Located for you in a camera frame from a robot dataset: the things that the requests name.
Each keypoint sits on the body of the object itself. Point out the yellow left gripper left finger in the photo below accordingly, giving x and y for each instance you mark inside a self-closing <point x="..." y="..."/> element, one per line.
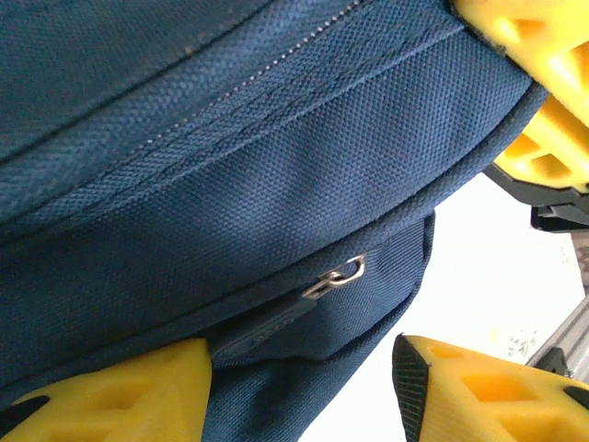
<point x="115" y="405"/>

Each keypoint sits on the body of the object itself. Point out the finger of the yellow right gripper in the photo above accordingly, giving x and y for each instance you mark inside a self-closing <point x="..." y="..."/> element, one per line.
<point x="552" y="41"/>
<point x="557" y="152"/>

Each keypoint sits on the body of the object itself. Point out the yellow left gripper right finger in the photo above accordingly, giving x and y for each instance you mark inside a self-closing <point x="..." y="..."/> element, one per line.
<point x="488" y="396"/>

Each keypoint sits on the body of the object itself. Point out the navy blue backpack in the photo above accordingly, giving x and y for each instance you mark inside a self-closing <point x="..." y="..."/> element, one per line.
<point x="230" y="184"/>

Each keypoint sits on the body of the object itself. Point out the white floral tablecloth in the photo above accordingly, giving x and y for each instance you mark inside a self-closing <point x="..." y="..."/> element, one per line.
<point x="483" y="276"/>

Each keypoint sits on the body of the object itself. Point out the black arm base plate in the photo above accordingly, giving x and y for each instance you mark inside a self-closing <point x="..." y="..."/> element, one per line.
<point x="552" y="361"/>

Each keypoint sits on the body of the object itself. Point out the wide aluminium base rail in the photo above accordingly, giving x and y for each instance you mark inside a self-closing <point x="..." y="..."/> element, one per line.
<point x="575" y="336"/>

